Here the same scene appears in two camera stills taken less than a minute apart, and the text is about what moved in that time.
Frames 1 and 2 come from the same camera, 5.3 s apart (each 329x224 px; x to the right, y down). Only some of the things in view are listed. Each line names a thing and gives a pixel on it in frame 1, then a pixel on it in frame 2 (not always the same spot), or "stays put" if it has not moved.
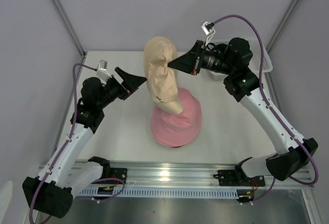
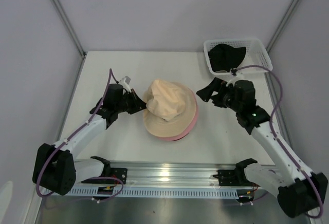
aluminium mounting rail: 183,175 stays put
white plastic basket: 255,64 stays put
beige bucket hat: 163,79 to 171,108
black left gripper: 130,82 to 138,104
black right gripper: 189,62 to 205,93
